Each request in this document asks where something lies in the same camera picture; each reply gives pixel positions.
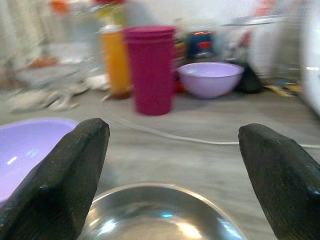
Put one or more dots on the blue box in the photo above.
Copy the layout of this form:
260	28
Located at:
201	46

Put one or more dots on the stainless steel bowl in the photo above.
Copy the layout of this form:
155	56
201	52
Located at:
162	215

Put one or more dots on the white appliance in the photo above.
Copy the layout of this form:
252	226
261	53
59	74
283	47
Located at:
311	55

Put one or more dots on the crumpled white cloth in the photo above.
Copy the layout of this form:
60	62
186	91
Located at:
47	97

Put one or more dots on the orange bottle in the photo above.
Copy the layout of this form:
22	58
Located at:
116	60

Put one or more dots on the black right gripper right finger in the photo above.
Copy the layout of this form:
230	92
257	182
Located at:
282	180

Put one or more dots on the black cone-shaped object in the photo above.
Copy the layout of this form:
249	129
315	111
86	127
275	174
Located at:
248	80

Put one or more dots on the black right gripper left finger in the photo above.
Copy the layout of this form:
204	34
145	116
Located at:
62	180

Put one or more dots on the magenta plastic lidded container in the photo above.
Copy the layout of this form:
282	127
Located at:
151	70

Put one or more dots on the lilac plastic bowl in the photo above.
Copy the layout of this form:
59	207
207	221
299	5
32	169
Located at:
22	155
210	78

